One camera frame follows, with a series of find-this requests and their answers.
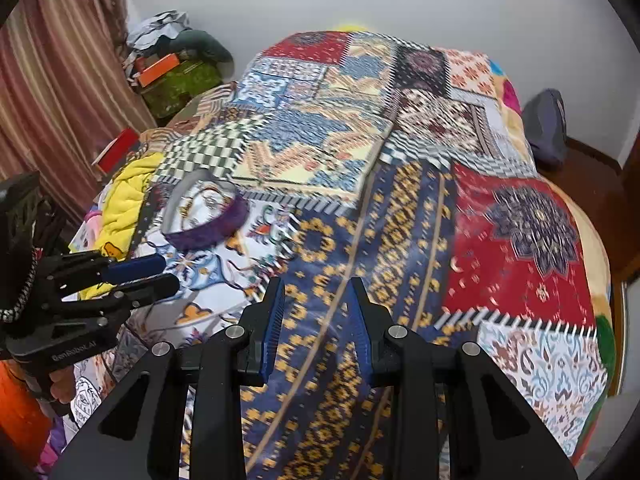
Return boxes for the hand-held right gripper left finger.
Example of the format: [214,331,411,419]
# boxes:
[50,276,287,480]

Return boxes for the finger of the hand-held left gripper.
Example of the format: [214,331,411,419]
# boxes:
[45,273,182,321]
[47,249,167,291]

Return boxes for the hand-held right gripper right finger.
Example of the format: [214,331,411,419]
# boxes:
[348,276,579,480]

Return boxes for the purple heart-shaped tin box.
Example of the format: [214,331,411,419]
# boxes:
[161,166,251,252]

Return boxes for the person's left hand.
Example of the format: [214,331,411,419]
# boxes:
[49,366,77,413]

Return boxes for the yellow blanket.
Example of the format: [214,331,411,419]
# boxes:
[95,151,168,263]

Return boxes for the red and white box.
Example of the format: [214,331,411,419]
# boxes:
[91,127,142,174]

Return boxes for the patchwork patterned blanket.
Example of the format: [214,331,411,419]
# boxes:
[70,30,601,480]

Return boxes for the striped orange cloth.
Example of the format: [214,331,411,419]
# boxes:
[139,81,237,147]

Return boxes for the orange box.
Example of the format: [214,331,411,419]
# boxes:
[136,53,182,89]

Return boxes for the striped brown curtain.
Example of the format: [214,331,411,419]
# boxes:
[0,0,158,223]

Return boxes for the pile of grey clothes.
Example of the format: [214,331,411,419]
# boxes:
[122,10,193,63]

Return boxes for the dark grey bag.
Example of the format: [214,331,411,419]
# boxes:
[521,88,569,170]

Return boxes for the colourful floral bed sheet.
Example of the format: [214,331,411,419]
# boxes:
[487,56,619,463]

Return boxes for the brown wooden door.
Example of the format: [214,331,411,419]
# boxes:
[616,125,640,281]

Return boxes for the black white braided cord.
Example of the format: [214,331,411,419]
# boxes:
[0,246,40,323]

